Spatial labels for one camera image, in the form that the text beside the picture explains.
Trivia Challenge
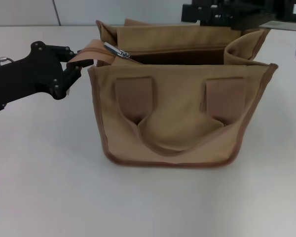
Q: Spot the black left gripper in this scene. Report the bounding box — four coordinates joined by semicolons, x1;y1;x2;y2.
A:
0;41;84;100

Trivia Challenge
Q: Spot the khaki canvas food bag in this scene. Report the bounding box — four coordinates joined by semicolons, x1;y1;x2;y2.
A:
66;18;279;169

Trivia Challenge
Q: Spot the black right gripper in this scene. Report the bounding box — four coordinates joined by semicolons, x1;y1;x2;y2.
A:
182;0;296;31

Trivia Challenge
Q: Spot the silver metal zipper slider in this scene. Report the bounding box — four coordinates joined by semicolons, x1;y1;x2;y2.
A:
103;41;130;60

